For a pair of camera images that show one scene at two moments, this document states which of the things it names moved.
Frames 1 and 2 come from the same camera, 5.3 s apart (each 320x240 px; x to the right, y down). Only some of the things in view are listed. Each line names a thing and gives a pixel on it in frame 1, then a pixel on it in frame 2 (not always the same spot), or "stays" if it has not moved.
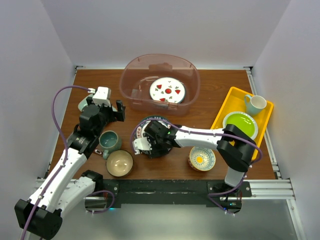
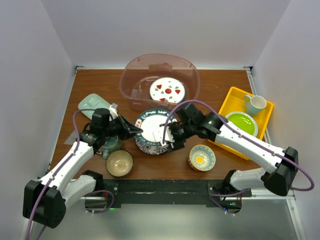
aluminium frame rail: [277, 189] stays
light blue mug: [254, 104] stays
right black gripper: [155, 152] to [178, 144]
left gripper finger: [120, 113] to [132, 130]
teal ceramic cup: [109, 141] stays
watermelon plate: [168, 89] stays
